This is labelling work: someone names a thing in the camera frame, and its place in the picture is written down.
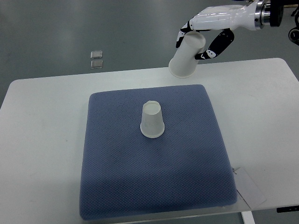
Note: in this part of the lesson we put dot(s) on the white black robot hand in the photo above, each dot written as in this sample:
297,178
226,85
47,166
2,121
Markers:
225,18

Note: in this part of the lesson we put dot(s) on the white paper cup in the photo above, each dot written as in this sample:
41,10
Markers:
152,124
183,64

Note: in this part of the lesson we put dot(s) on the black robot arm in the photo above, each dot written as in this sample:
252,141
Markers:
270,12

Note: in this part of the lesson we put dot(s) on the black stand in background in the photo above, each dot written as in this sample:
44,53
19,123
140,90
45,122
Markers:
295,11

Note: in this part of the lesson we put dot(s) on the white paper cup on cushion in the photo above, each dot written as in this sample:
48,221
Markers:
152,124

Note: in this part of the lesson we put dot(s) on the upper metal floor plate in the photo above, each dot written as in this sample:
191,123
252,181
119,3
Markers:
96,54

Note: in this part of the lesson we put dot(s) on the white paper tag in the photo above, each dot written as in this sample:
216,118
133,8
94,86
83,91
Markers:
247,189

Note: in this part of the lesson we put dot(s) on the blue fabric cushion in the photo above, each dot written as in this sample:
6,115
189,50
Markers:
125,173

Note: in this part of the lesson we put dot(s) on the white table leg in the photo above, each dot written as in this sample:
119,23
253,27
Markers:
247,217

